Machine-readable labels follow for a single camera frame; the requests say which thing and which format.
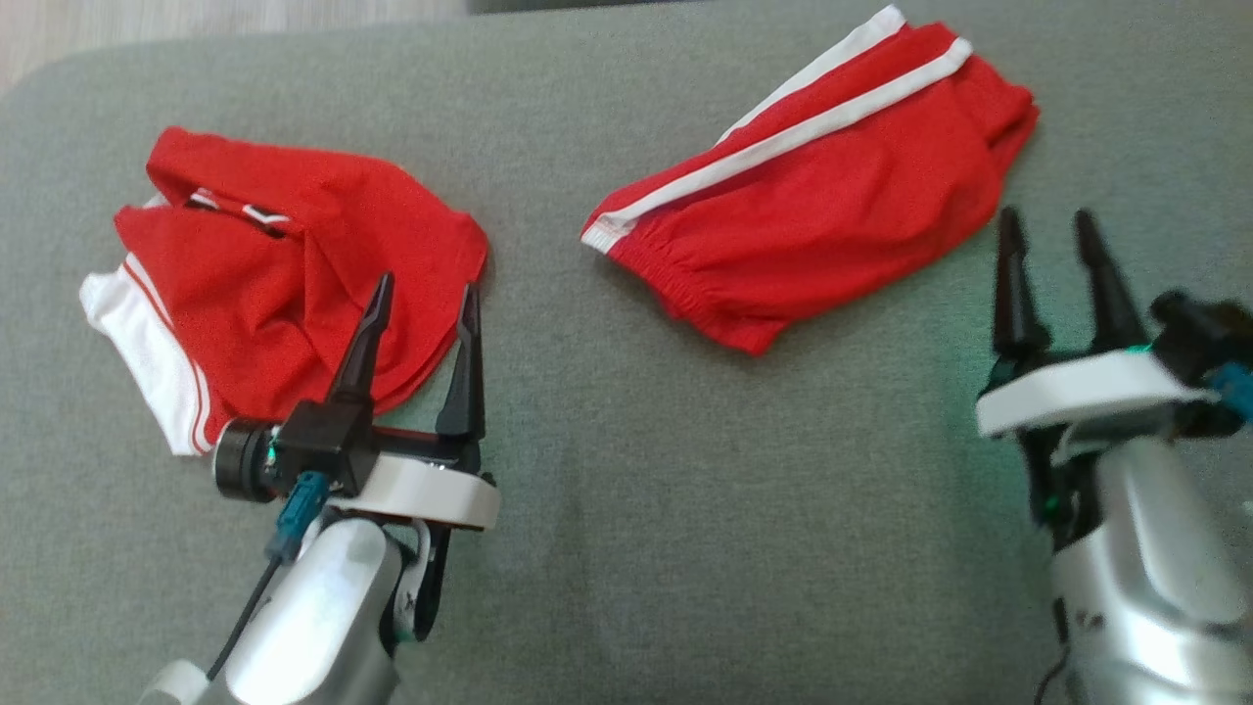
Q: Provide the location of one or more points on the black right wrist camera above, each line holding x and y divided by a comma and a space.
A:
1199, 338

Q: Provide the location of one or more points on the grey sofa seat cushion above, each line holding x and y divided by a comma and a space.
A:
685, 509

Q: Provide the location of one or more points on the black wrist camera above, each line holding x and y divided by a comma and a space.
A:
313, 441
1199, 338

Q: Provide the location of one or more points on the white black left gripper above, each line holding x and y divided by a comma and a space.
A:
431, 494

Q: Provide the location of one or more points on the red shorts with white stripes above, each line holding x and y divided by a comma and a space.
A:
832, 206

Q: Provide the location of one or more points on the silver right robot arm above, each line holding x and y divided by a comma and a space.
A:
1155, 578

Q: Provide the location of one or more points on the red Bulls 23 jersey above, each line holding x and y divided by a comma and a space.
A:
294, 264

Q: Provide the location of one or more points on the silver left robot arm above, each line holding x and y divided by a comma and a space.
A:
323, 617

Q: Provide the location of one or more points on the grey sofa back cushion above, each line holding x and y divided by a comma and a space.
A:
568, 5

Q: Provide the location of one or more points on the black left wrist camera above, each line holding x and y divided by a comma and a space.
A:
313, 441

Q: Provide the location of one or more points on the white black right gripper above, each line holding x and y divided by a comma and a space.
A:
1077, 387

